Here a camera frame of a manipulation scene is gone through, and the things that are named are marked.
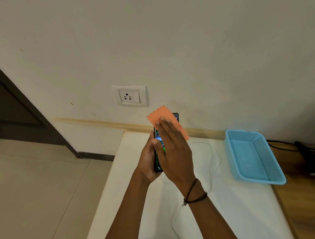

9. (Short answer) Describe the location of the black thread bracelet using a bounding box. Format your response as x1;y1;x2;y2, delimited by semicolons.
182;178;208;207

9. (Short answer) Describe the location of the white wall socket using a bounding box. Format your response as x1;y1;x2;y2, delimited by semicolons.
112;85;149;107

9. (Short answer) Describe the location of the person's right forearm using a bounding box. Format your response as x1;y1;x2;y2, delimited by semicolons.
183;187;238;239

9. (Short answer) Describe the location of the orange cleaning cloth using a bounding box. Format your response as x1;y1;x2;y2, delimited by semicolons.
146;105;190;141

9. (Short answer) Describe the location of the person's left forearm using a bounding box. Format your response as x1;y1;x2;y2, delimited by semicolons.
105;172;151;239

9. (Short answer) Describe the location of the blue plastic basket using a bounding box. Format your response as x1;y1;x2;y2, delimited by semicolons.
224;129;287;185

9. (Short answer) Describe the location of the dark wooden door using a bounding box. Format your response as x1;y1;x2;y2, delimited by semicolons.
0;70;82;158

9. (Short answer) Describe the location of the person's right hand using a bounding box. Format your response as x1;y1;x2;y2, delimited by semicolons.
152;117;197;195

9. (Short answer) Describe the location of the black smartphone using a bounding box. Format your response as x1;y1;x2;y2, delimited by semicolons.
153;112;179;173

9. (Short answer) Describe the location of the white charging cable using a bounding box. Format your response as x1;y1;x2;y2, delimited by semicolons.
160;141;222;239

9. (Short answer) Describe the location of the person's left hand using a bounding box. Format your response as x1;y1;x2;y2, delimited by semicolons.
135;132;164;184

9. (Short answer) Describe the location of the wooden board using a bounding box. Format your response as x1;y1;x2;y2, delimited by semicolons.
267;141;315;239

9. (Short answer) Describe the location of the black power cable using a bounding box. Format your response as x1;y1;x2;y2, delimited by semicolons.
266;140;315;152

